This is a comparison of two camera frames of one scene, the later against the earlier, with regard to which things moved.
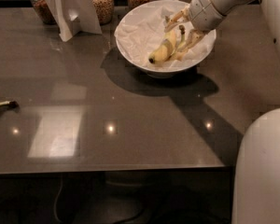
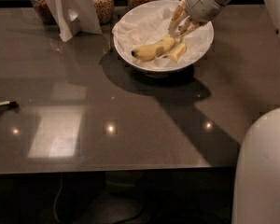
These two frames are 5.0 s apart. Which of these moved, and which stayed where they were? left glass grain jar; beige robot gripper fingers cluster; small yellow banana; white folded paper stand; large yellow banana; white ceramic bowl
Moved: large yellow banana; beige robot gripper fingers cluster
Stayed: white ceramic bowl; small yellow banana; left glass grain jar; white folded paper stand
